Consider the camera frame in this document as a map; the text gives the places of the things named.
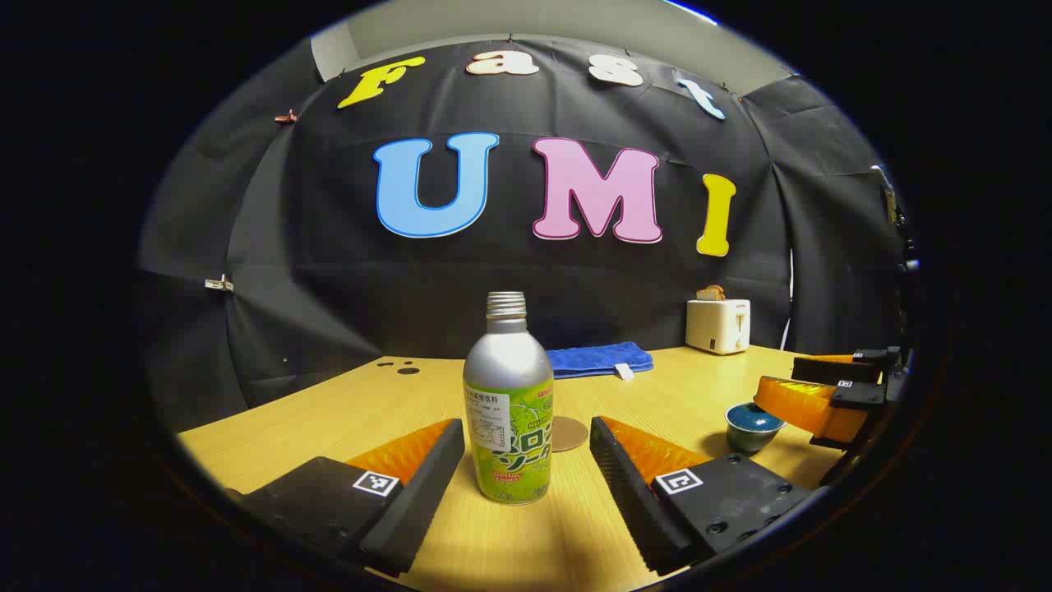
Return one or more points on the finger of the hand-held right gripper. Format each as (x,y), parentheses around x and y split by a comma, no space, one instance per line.
(834,372)
(809,407)

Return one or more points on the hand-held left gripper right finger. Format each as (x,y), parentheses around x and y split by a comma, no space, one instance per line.
(629,501)

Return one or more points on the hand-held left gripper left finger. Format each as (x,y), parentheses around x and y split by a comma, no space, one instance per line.
(419,501)

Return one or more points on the round brown coaster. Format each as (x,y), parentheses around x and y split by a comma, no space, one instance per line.
(571,434)

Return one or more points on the silver green label water bottle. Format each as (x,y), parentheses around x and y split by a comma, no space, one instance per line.
(507,386)

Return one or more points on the white toaster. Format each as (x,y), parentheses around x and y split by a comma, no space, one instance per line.
(717,326)

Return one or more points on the blue folded towel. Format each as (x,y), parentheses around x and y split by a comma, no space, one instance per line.
(598,358)

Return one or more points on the toast slice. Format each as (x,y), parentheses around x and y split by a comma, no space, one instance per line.
(710,292)

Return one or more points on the black backdrop cloth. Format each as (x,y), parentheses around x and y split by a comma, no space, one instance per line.
(345,271)

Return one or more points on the silver metal clip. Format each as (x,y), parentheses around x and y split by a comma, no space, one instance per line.
(219,284)

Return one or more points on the reddish brown clip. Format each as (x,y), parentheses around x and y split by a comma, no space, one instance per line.
(285,117)

